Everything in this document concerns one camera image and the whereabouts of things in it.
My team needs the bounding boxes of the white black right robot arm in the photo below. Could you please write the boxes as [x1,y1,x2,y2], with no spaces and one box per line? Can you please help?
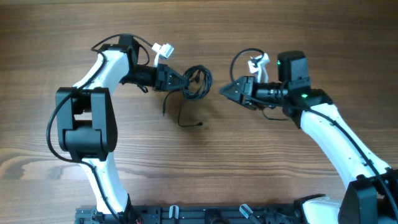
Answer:
[220,50,397,223]

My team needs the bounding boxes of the thin black cable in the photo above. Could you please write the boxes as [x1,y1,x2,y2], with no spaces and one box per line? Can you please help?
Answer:
[162,89,204,128]

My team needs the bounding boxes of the thick black USB cable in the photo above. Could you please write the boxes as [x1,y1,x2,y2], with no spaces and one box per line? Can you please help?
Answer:
[182,64,214,101]

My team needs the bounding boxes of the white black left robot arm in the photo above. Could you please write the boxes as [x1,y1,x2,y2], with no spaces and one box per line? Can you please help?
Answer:
[46,34,189,223]

